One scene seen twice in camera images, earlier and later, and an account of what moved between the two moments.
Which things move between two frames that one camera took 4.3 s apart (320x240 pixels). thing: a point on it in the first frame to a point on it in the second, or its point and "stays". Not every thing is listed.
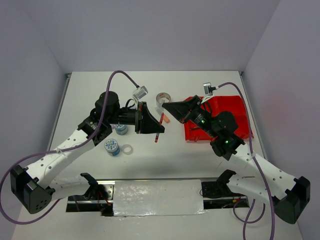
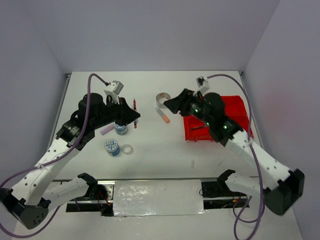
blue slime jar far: [121, 129] stays
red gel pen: [157, 135] to [134, 107]
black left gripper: [148, 123] to [126, 114]
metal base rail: [214, 195] stays
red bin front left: [194, 134] stays
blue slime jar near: [112, 147] stays
